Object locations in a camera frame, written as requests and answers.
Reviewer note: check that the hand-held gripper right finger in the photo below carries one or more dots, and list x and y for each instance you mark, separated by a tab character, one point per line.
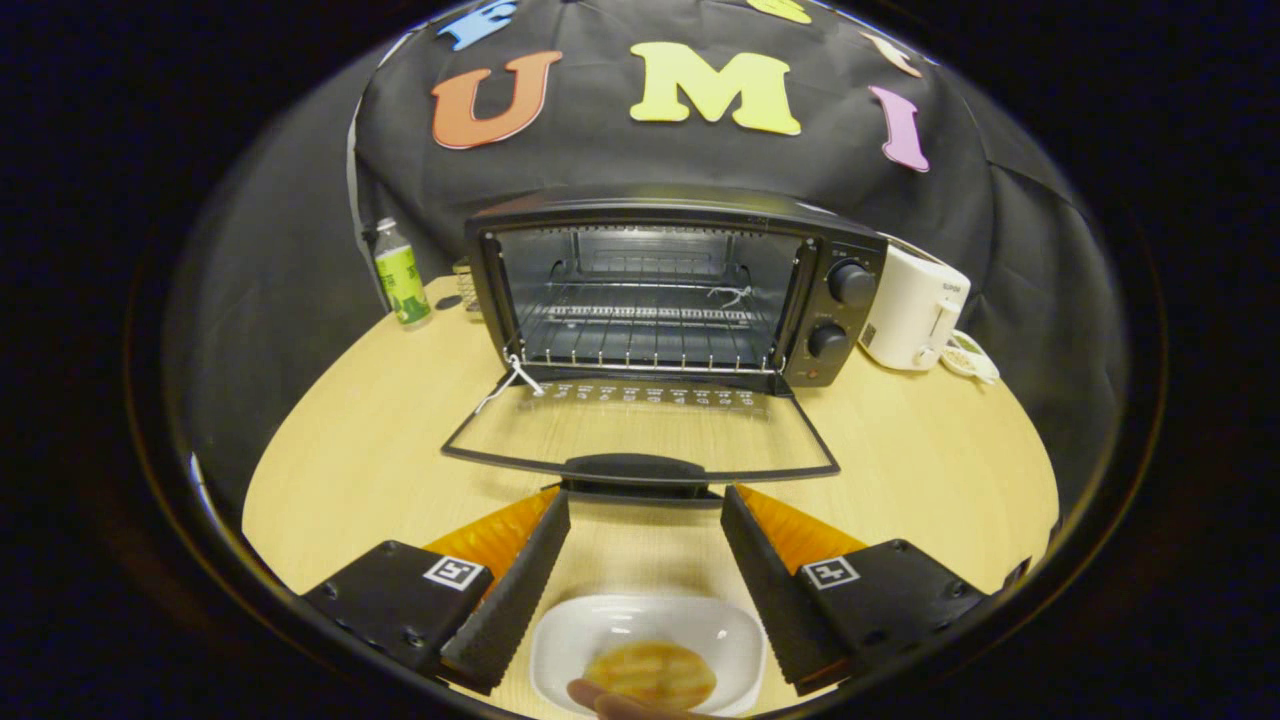
780	600

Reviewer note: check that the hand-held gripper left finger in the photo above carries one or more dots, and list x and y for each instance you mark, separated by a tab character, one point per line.
510	610

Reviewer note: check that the white plate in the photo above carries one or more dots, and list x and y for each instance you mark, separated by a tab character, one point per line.
640	615

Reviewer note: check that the round golden bread bun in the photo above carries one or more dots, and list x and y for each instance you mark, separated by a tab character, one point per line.
650	672

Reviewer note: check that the black toaster oven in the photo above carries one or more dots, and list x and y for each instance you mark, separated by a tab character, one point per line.
650	208

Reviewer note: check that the white pop-up toaster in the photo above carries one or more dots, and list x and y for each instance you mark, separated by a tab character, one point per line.
910	310

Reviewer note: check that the small white snack dish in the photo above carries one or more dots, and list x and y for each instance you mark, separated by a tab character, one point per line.
968	357

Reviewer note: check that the green label drink bottle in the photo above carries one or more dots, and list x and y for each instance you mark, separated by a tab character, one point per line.
402	285

